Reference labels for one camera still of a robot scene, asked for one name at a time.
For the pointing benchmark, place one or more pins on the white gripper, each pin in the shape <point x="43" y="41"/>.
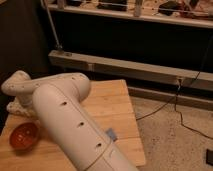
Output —
<point x="25" y="100"/>

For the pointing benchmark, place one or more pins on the wooden table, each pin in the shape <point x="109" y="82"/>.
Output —
<point x="110" y="106"/>

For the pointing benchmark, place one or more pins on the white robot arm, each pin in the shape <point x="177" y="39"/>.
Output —
<point x="57" y="101"/>

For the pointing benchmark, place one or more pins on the red bowl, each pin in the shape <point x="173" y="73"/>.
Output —
<point x="24" y="136"/>

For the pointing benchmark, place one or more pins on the metal pole stand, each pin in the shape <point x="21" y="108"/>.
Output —
<point x="58" y="45"/>

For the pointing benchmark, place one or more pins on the black box on floor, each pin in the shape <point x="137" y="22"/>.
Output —
<point x="209" y="157"/>

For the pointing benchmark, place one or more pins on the white shelf with clutter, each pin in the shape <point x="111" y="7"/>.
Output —
<point x="194" y="13"/>

